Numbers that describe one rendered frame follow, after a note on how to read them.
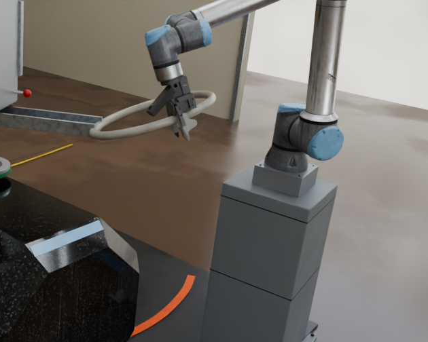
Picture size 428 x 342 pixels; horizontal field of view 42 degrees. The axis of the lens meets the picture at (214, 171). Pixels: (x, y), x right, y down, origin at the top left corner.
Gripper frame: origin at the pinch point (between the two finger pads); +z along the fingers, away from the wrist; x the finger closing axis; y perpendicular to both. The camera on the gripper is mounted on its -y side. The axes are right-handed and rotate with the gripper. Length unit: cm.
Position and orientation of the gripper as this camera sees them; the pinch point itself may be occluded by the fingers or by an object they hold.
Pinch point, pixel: (181, 137)
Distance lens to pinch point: 193.9
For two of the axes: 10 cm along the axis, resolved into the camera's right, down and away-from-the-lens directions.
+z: 2.5, 9.2, 3.0
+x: -4.3, -1.8, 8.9
